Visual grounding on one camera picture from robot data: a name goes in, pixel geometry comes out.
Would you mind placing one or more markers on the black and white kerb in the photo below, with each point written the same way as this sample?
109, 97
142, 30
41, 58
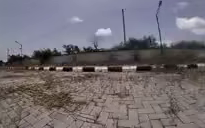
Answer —
100, 69

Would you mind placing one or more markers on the row of trees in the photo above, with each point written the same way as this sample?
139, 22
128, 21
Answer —
130, 45

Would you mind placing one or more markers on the street lamp pole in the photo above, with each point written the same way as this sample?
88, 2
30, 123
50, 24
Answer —
20, 46
159, 28

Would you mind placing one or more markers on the long grey wall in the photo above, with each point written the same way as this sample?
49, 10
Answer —
103, 56

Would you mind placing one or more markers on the tall thin pole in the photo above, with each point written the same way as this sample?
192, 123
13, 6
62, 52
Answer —
123, 26

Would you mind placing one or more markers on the grey brick paved ground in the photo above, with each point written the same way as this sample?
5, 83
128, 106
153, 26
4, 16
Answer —
116, 106

